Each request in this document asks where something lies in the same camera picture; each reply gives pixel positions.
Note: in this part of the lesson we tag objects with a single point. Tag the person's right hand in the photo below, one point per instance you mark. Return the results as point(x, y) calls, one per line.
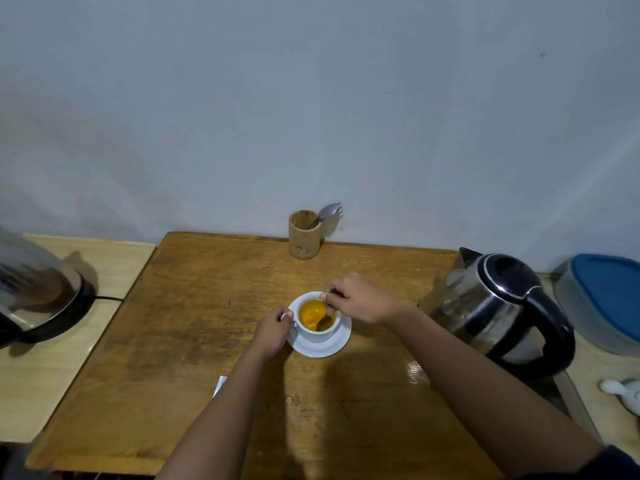
point(361, 300)

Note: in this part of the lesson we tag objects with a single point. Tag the person's left hand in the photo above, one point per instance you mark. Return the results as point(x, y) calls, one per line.
point(270, 330)

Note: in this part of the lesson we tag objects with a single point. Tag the person's left fingers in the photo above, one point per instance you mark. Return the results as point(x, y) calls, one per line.
point(283, 314)

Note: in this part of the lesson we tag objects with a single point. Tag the person's right fingers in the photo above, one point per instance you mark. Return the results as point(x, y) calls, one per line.
point(334, 293)

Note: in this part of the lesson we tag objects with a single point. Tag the metal teaspoon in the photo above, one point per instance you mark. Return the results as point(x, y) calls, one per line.
point(326, 318)

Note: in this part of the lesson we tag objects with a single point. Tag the white ceramic cup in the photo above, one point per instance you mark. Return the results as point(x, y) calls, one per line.
point(316, 322)

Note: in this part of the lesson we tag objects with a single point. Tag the person's left forearm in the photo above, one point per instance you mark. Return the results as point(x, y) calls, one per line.
point(220, 419)

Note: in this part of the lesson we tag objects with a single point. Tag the person's right forearm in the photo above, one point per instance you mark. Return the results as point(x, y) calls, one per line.
point(490, 399)

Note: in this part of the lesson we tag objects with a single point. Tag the orange drink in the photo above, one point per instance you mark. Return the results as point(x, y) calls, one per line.
point(314, 313)

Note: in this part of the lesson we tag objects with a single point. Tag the white saucer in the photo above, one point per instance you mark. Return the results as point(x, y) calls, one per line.
point(320, 344)

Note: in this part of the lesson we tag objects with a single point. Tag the bamboo utensil holder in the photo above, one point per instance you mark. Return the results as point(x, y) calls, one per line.
point(303, 235)

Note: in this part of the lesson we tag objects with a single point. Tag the metal spork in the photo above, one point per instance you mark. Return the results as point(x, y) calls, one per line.
point(327, 212)

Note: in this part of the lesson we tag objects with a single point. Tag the white paper scrap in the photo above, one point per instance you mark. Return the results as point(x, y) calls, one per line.
point(219, 385)

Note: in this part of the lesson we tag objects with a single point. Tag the stainless steel electric kettle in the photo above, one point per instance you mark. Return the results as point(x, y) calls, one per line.
point(500, 309)

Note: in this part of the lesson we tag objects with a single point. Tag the steel rice cooker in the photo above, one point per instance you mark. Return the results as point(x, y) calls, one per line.
point(35, 289)

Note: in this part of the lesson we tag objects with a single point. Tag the grey container with blue lid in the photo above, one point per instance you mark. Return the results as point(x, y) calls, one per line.
point(602, 302)

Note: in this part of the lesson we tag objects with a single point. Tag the white ceramic teapot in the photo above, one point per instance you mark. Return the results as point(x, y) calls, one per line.
point(625, 392)

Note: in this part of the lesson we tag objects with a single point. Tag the dark blue sleeve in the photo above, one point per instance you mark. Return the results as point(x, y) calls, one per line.
point(607, 467)

